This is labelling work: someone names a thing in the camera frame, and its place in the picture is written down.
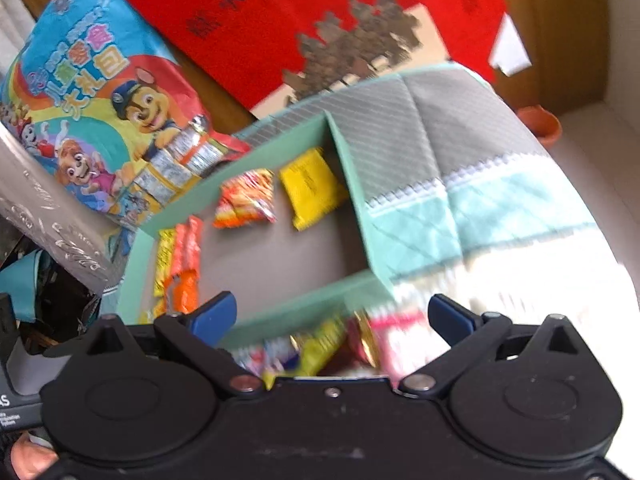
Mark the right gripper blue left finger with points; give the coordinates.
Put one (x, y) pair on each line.
(191, 340)

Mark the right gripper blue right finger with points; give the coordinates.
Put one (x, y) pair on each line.
(471, 337)

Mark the yellow green snack packet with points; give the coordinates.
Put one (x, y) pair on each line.
(303, 354)

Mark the person's hand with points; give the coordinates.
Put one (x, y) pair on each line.
(31, 456)

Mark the orange snack stick packet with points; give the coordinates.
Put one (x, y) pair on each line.
(182, 284)

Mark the pink snack packet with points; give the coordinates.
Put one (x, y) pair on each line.
(402, 342)

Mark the yellow snack stick packet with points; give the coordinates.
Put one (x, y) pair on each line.
(165, 249)

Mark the mint green cardboard box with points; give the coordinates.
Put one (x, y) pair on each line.
(283, 279)

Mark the patterned bed quilt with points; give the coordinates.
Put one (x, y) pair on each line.
(465, 201)

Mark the orange red noodle snack packet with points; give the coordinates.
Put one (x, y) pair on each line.
(246, 198)

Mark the grey embroidered curtain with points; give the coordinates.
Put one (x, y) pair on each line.
(81, 239)

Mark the orange plastic basin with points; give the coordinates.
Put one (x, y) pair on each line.
(543, 124)

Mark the cartoon puppy snack gift bag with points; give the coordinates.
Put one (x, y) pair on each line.
(98, 100)

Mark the red gift bag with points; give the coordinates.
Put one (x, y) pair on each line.
(269, 54)

